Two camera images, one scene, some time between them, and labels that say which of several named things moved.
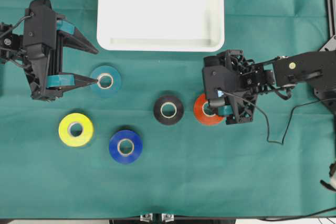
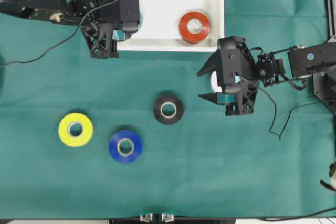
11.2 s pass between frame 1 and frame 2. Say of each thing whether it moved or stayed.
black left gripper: moved
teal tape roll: moved
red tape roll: moved
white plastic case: stayed
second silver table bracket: stayed
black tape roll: stayed
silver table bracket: stayed
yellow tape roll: stayed
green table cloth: stayed
